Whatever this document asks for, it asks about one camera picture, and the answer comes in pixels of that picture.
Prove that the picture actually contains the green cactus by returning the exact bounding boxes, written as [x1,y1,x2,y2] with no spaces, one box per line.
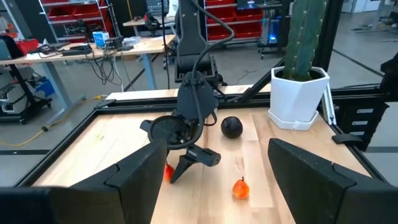
[282,0,329,82]

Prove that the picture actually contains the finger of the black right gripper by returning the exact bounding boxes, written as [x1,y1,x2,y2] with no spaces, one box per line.
[170,153,196,184]

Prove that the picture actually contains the black drawer cabinet white labels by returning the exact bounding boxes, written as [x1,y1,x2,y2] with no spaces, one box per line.
[335,101,390,150]

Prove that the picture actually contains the wooden desk grey legs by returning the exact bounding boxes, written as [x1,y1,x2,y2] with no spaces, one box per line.
[0,33,177,110]

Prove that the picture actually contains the black flat bracket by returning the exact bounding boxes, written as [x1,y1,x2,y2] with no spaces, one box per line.
[331,133,364,145]

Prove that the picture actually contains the blue cardboard box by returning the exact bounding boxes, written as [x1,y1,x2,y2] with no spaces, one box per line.
[92,30,110,48]

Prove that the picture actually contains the white hexagonal plant pot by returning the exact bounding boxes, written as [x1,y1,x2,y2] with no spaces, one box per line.
[267,65,330,131]

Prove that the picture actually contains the aluminium angle bracket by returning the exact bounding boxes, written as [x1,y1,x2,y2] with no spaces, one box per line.
[321,83,337,126]

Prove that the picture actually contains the black equipment cart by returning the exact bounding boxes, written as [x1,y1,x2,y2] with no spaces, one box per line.
[0,35,53,125]

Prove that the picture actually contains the yellow extension cable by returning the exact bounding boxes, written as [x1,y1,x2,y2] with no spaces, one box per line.
[0,95,105,147]

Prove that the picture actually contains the small orange fruit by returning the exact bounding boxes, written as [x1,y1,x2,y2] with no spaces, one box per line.
[164,163,175,182]
[232,176,251,200]

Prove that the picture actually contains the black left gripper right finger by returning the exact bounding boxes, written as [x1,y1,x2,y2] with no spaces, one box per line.
[267,138,390,224]

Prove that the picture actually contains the red bin storage shelf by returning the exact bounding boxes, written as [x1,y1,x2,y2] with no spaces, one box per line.
[39,0,114,43]
[203,0,285,43]

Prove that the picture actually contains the black aluminium extrusion frame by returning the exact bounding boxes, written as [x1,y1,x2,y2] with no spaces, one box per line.
[15,0,398,187]

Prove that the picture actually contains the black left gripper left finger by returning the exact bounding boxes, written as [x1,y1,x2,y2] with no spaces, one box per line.
[68,138,169,224]

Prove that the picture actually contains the red bag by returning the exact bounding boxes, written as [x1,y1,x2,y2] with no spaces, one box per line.
[16,38,40,56]

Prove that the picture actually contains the black round fruit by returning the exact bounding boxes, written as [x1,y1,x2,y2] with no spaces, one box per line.
[220,116,244,139]

